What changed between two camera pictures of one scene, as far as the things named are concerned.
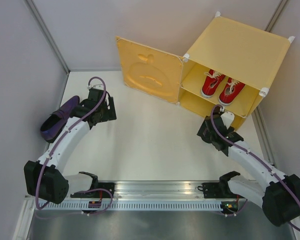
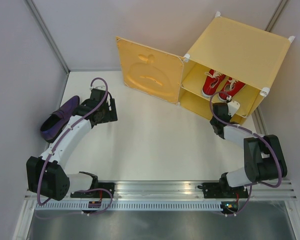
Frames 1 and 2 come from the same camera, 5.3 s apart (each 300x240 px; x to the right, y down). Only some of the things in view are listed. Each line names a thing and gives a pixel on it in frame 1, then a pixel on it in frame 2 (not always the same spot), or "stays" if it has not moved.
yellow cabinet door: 156,73 stays
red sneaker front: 212,81 stays
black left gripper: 110,115 stays
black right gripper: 202,130 -> 211,121
